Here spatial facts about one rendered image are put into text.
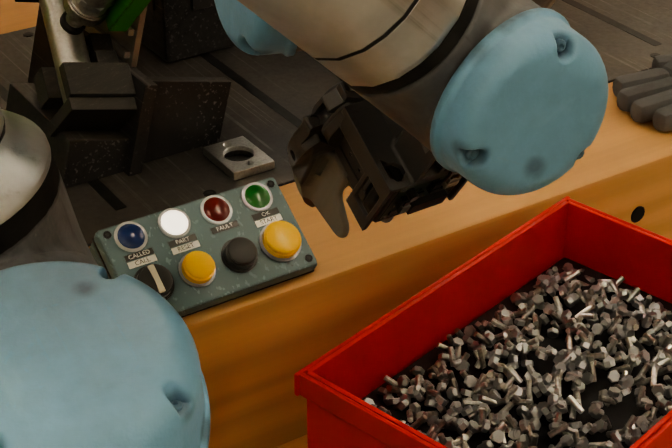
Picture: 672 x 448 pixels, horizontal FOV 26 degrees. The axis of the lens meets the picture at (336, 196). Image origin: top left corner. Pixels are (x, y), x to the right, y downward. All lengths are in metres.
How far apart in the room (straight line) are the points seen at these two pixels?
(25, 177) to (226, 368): 0.45
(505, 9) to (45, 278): 0.22
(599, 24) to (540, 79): 0.97
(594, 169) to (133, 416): 0.75
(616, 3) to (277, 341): 0.65
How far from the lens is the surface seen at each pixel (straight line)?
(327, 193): 0.96
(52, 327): 0.60
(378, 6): 0.54
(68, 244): 0.69
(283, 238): 1.07
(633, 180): 1.27
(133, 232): 1.06
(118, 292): 0.61
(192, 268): 1.05
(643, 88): 1.35
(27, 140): 0.68
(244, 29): 0.69
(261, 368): 1.11
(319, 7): 0.53
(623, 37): 1.51
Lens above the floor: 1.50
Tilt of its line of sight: 30 degrees down
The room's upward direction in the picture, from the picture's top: straight up
